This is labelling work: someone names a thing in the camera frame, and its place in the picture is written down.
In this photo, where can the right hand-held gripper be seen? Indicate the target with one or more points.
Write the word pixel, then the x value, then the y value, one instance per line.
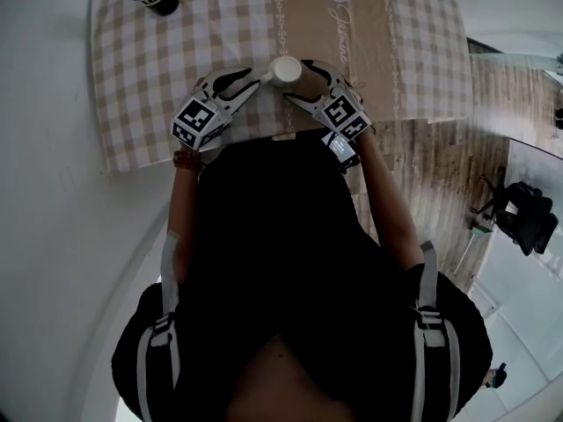
pixel 343 112

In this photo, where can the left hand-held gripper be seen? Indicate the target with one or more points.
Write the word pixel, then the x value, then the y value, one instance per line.
pixel 195 117

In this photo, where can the white ceramic mug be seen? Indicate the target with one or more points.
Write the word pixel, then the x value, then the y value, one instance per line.
pixel 286 70

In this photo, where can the person's right forearm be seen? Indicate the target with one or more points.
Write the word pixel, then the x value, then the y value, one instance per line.
pixel 387 209

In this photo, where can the person's left forearm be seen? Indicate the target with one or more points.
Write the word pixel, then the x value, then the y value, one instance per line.
pixel 184 218

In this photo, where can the small black screen device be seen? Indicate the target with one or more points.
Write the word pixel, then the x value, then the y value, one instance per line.
pixel 342 147

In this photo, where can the beige checkered flower tablecloth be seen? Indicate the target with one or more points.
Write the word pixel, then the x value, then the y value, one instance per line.
pixel 176 51

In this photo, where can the person's black clothing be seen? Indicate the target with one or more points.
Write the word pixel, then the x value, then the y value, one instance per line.
pixel 286 279

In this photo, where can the green-headed mop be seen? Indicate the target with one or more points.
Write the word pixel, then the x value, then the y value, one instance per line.
pixel 480 230

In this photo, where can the black office chair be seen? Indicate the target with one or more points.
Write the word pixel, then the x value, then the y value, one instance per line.
pixel 528 218

